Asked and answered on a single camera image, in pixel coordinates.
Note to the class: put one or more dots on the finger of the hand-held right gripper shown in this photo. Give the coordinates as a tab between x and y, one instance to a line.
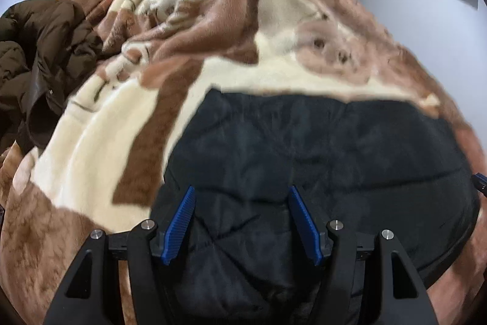
481	182

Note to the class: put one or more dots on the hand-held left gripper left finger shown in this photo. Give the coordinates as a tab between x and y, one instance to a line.
182	218

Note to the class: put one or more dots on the dark brown padded coat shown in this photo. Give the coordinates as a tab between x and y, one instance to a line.
45	54

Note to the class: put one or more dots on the black padded jacket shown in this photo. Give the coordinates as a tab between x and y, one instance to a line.
304	150

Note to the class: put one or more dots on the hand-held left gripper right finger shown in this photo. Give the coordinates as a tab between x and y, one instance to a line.
304	218

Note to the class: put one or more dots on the brown and cream printed blanket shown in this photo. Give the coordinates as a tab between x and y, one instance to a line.
114	142

